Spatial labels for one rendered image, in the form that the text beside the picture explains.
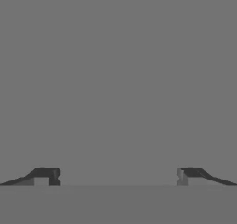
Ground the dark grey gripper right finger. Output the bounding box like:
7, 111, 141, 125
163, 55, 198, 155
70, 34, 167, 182
176, 167, 237, 187

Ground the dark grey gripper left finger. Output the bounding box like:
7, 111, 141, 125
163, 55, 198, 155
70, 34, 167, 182
0, 167, 62, 187

